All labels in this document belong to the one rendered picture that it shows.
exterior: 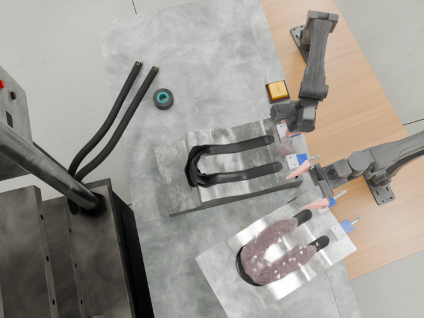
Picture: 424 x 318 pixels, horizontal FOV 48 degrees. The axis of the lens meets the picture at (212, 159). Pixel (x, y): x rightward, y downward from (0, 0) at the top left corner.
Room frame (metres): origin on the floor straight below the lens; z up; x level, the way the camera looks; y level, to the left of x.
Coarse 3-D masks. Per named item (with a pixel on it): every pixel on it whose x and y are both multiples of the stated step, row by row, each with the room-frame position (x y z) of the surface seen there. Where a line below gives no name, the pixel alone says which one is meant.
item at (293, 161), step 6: (288, 156) 0.48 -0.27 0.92; (294, 156) 0.47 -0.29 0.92; (300, 156) 0.47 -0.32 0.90; (306, 156) 0.47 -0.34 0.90; (312, 156) 0.47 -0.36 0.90; (318, 156) 0.47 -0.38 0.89; (288, 162) 0.45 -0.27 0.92; (294, 162) 0.45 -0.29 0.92; (300, 162) 0.45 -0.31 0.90; (288, 168) 0.44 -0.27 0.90; (294, 168) 0.43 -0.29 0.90
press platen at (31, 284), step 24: (0, 192) 0.35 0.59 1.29; (24, 192) 0.34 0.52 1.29; (0, 216) 0.28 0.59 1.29; (24, 216) 0.28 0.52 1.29; (0, 240) 0.22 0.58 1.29; (24, 240) 0.21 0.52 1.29; (0, 264) 0.16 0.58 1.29; (24, 264) 0.15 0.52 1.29; (48, 264) 0.15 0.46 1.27; (24, 288) 0.09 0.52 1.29; (48, 288) 0.08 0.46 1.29; (24, 312) 0.03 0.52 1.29; (48, 312) 0.02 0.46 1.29
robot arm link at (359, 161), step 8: (360, 152) 0.35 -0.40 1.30; (368, 152) 0.35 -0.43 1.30; (352, 160) 0.33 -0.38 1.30; (360, 160) 0.33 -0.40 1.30; (368, 160) 0.33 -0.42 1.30; (352, 168) 0.31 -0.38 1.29; (360, 168) 0.31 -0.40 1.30; (368, 168) 0.32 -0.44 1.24; (384, 168) 0.32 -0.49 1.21; (368, 176) 0.31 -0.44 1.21; (376, 176) 0.30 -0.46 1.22
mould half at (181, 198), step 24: (264, 120) 0.63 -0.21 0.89; (168, 144) 0.59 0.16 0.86; (192, 144) 0.55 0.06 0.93; (288, 144) 0.53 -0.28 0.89; (168, 168) 0.49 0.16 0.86; (216, 168) 0.46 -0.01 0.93; (240, 168) 0.46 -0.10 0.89; (168, 192) 0.40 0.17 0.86; (192, 192) 0.39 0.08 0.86; (216, 192) 0.37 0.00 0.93; (240, 192) 0.37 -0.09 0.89; (264, 192) 0.37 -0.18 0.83
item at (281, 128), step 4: (280, 124) 0.59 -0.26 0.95; (284, 124) 0.59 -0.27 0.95; (280, 128) 0.57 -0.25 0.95; (284, 128) 0.57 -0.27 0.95; (280, 132) 0.56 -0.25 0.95; (284, 132) 0.56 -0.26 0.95; (280, 136) 0.54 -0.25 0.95; (284, 136) 0.54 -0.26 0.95; (292, 136) 0.55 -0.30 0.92; (284, 140) 0.54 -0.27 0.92; (288, 140) 0.54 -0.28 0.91
